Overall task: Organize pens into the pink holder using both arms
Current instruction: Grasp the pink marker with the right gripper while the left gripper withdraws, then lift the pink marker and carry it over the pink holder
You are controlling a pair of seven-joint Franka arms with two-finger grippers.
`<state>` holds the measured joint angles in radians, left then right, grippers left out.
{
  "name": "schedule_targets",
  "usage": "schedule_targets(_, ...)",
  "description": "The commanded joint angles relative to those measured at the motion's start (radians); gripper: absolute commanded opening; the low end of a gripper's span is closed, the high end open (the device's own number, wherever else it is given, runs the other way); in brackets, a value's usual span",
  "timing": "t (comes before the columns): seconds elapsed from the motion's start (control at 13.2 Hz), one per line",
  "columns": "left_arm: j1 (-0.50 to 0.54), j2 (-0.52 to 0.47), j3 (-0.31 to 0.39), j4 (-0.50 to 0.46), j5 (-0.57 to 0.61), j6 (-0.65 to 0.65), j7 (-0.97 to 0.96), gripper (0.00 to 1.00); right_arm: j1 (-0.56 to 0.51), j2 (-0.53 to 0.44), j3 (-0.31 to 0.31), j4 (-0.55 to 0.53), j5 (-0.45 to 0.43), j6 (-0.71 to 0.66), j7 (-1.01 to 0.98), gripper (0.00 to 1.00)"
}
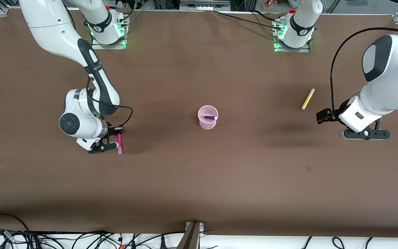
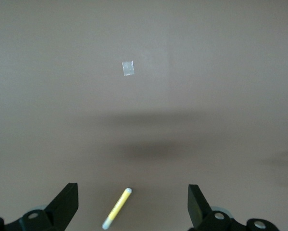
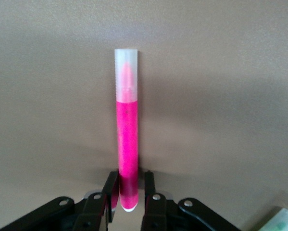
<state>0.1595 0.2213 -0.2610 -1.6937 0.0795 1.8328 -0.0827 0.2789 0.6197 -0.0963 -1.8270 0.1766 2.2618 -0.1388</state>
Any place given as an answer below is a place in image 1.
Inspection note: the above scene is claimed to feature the pink plastic holder cup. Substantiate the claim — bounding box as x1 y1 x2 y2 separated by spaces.
198 106 218 131

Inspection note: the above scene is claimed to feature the yellow highlighter pen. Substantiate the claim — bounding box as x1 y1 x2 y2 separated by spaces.
301 89 315 110

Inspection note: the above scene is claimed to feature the brown table cover sheet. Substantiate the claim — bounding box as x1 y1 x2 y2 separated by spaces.
0 8 398 239

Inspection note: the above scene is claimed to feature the grey power strip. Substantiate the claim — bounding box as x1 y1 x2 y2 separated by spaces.
179 0 231 11

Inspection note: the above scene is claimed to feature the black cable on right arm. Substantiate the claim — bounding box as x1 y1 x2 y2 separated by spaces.
86 77 133 128

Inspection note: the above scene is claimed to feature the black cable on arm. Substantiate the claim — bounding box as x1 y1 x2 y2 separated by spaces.
86 77 133 128
330 26 398 112

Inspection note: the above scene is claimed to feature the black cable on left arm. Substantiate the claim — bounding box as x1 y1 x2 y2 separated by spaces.
330 26 398 112

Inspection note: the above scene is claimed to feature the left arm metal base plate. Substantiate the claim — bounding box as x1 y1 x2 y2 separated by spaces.
274 21 310 53

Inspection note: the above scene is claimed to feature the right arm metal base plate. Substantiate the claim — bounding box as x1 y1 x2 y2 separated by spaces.
91 21 127 50

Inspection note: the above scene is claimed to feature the long black table cable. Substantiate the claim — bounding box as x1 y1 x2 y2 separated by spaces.
214 10 284 28

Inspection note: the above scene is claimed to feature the metal camera stand beam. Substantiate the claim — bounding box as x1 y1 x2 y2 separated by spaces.
177 221 205 249

